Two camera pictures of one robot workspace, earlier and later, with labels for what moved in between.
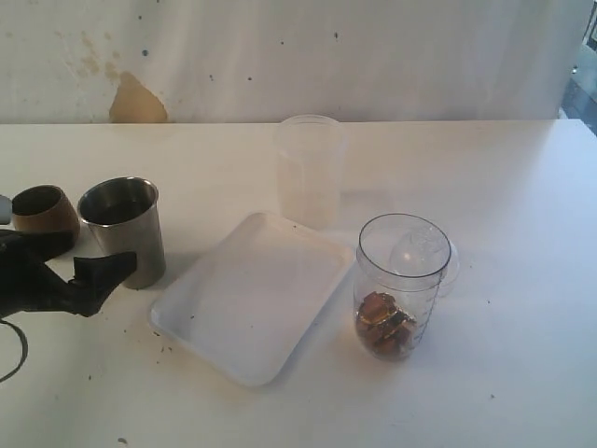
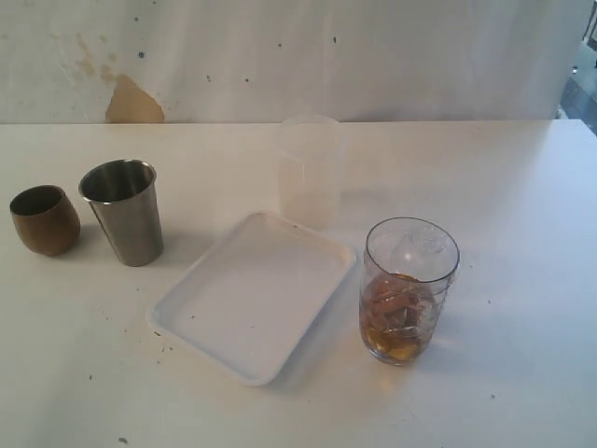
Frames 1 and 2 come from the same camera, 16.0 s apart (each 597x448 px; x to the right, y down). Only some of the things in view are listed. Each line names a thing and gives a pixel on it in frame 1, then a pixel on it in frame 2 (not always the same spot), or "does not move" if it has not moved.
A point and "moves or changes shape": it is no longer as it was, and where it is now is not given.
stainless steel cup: x=123 y=217 moves or changes shape
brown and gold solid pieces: x=385 y=328 moves or changes shape
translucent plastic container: x=311 y=158 does not move
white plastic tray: x=248 y=302 does not move
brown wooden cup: x=45 y=208 does not move
